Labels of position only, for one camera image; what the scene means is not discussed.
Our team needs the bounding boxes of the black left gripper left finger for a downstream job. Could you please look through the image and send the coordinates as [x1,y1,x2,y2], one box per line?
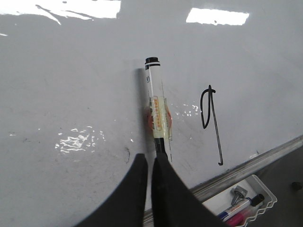
[76,154,148,227]

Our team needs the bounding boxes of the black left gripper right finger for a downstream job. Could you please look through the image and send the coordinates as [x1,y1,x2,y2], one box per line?
[151,153,227,227]

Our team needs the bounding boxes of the white black whiteboard marker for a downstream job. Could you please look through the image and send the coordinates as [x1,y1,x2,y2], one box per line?
[145,57,172,162]

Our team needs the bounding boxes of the white whiteboard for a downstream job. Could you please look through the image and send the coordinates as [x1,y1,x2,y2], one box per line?
[0,0,303,227]

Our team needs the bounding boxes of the white plastic tray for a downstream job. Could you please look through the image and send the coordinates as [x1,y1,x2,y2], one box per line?
[203,175,277,227]

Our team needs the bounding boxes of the pink marker in tray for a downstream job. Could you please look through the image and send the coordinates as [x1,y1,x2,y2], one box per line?
[226,209,252,227]

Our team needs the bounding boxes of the blue white marker in tray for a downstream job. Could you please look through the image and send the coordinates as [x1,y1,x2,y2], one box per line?
[217,194,265,221]

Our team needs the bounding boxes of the grey aluminium whiteboard frame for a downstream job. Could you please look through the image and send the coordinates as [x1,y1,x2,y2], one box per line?
[143,134,303,223]

